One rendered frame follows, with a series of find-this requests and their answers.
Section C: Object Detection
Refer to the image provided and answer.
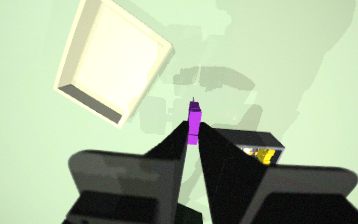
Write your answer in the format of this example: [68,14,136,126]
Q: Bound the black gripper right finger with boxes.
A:
[198,122,358,224]

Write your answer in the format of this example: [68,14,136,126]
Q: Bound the yellow fuse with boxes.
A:
[256,149,275,163]

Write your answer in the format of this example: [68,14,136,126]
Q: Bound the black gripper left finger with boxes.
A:
[68,121,189,224]

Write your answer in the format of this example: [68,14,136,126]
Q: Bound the white fuse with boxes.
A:
[239,147,250,153]

